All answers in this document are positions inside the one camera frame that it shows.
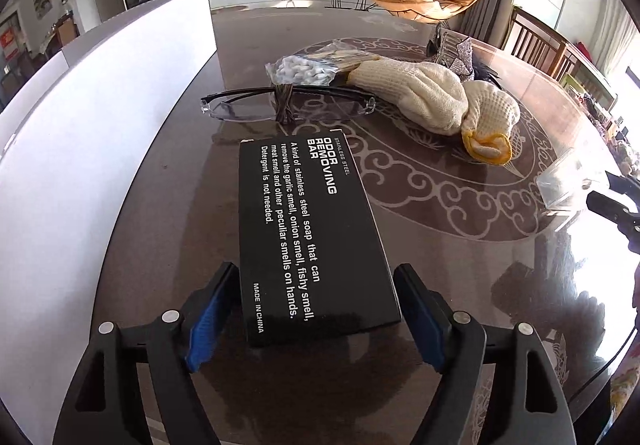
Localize cream knit glove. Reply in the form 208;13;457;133
461;81;521;166
347;61;468;136

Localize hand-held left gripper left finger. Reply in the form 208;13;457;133
65;261;241;445

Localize wooden dining chair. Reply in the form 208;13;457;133
50;12;81;46
502;6;596;86

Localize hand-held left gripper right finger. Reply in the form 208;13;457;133
393;264;573;445

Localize black printed cardboard box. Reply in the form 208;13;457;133
237;130;403;348

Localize white board panel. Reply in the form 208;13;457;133
0;0;218;431

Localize cotton swab packet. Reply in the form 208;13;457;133
265;39;383;86

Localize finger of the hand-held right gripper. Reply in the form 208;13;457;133
604;170;640;198
586;191;640;253

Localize rhinestone bow hair clip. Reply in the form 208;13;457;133
427;32;476;83

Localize black feather hair clip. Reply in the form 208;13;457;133
472;60;506;90

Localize clear rimless eyeglasses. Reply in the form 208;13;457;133
200;82;377;124

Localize clear cartoon-print plastic box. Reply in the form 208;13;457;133
535;149;583;213

